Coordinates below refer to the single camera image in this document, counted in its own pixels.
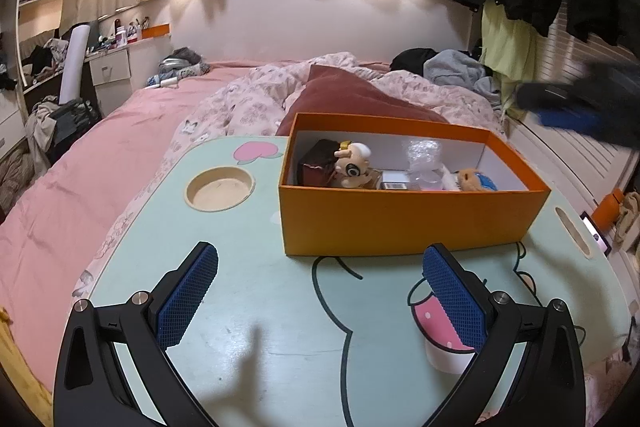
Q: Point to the yellow-green hanging garment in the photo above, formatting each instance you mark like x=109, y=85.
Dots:
x=505, y=52

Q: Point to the orange ledge box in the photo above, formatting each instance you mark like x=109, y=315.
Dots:
x=156, y=32

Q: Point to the black garment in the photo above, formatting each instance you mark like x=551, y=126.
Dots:
x=412, y=59

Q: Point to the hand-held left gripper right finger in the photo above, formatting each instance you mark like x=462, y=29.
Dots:
x=455, y=302

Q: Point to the glass perfume bottle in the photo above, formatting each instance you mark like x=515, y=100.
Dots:
x=395, y=182

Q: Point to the smartphone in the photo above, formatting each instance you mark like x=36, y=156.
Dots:
x=595, y=232

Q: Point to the pink floral quilt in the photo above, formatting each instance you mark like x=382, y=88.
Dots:
x=240, y=102

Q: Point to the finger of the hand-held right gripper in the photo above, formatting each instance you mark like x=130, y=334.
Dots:
x=542, y=94
x=570, y=119

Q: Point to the chair with clothes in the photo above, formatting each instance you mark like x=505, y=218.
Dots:
x=60, y=127

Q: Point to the clear plastic shell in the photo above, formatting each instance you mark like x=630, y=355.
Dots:
x=430, y=182

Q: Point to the maroon pillow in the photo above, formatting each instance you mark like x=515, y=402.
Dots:
x=350, y=92

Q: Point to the orange cup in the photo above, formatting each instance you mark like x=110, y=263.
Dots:
x=610, y=209

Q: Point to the white desk with drawer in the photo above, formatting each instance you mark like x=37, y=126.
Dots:
x=111, y=72

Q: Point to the beige cloth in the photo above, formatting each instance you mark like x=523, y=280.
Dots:
x=629, y=217

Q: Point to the dark small carton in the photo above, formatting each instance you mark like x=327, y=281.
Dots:
x=315, y=162

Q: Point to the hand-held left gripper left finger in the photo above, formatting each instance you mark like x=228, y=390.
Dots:
x=187, y=292

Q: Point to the crumpled bubble wrap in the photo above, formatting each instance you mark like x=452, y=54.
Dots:
x=422, y=154

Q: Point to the white cosmetic tube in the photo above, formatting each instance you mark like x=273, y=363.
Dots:
x=451, y=179

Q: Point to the green cartoon lap table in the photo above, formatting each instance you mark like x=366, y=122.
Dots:
x=280, y=332

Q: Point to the grey clothes pile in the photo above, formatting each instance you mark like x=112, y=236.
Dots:
x=182, y=62

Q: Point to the pink bed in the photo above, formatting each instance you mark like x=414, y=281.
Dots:
x=100, y=167

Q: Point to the orange cardboard box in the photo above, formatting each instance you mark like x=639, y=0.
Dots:
x=400, y=222

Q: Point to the white paper roll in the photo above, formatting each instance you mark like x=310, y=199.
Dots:
x=74, y=62

